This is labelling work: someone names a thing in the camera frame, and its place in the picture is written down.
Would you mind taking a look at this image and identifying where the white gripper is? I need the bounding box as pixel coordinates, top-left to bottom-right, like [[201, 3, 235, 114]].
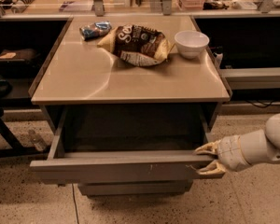
[[194, 135, 250, 175]]

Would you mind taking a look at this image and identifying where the grey top drawer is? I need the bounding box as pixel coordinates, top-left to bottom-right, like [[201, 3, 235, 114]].
[[31, 104, 213, 184]]

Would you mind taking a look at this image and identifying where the grey drawer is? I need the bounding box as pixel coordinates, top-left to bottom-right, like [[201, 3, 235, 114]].
[[77, 180, 193, 196], [31, 104, 213, 184]]

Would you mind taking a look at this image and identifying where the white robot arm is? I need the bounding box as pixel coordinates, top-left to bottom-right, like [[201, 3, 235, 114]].
[[195, 114, 280, 175]]

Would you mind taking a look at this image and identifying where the grey bottom drawer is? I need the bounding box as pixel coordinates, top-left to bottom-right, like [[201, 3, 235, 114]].
[[77, 180, 193, 196]]

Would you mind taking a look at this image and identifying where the grey drawer cabinet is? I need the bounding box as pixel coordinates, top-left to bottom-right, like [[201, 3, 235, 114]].
[[27, 14, 233, 199]]

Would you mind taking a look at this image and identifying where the white bowl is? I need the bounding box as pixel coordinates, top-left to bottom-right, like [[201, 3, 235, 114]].
[[175, 30, 209, 59]]

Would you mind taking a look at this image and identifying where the brown chip bag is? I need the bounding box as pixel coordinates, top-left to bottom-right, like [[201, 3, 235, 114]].
[[98, 24, 173, 67]]

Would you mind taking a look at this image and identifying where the blue snack packet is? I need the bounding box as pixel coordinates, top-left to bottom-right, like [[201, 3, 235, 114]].
[[79, 21, 112, 41]]

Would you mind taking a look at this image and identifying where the black floor cable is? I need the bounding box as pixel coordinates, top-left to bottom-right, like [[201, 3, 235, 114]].
[[70, 184, 81, 224]]

